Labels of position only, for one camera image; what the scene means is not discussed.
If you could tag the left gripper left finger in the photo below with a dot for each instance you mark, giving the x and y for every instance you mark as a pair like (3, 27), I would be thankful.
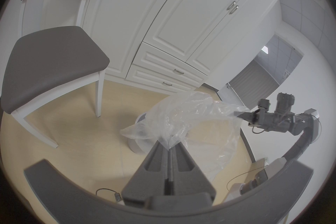
(139, 183)

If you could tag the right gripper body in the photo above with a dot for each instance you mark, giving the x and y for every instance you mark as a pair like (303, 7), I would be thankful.
(262, 119)

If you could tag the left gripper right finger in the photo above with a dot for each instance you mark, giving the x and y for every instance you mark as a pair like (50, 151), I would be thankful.
(194, 181)

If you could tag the white trash bin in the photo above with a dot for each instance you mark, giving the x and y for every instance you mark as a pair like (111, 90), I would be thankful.
(136, 146)

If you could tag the clear plastic bag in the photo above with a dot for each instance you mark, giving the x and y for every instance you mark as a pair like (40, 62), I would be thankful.
(183, 112)

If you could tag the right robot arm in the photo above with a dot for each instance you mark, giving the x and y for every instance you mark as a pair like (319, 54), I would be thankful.
(304, 136)

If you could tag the white wardrobe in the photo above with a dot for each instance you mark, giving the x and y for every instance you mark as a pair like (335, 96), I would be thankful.
(183, 20)

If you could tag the white chair grey cushions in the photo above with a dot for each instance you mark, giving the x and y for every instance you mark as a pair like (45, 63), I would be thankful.
(52, 60)

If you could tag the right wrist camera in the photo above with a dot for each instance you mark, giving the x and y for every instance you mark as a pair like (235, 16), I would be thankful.
(264, 104)

